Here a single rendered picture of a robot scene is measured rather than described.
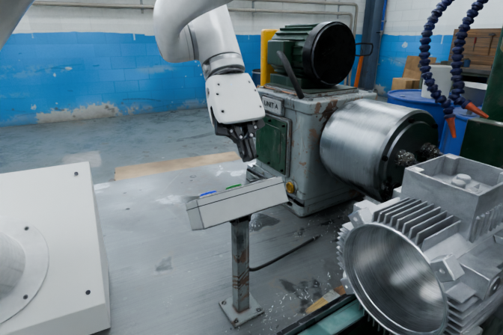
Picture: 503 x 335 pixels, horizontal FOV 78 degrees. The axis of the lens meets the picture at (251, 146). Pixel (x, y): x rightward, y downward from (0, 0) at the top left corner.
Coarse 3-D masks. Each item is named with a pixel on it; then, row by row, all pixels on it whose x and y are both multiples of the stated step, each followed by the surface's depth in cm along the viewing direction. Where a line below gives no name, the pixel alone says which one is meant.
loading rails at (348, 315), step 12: (336, 300) 50; (348, 300) 51; (312, 312) 48; (324, 312) 48; (336, 312) 49; (348, 312) 49; (360, 312) 49; (300, 324) 46; (312, 324) 47; (324, 324) 47; (336, 324) 47; (348, 324) 47; (360, 324) 49; (372, 324) 51; (492, 324) 51
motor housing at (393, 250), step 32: (352, 224) 49; (384, 224) 41; (416, 224) 40; (448, 224) 41; (352, 256) 50; (384, 256) 53; (416, 256) 56; (480, 256) 40; (352, 288) 49; (384, 288) 50; (416, 288) 51; (448, 288) 36; (384, 320) 45; (416, 320) 44; (448, 320) 36; (480, 320) 39
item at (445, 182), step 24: (408, 168) 46; (432, 168) 50; (456, 168) 51; (480, 168) 48; (408, 192) 46; (432, 192) 43; (456, 192) 40; (480, 192) 39; (456, 216) 41; (480, 216) 40
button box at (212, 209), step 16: (224, 192) 52; (240, 192) 54; (256, 192) 55; (272, 192) 56; (192, 208) 52; (208, 208) 50; (224, 208) 52; (240, 208) 53; (256, 208) 54; (192, 224) 54; (208, 224) 50
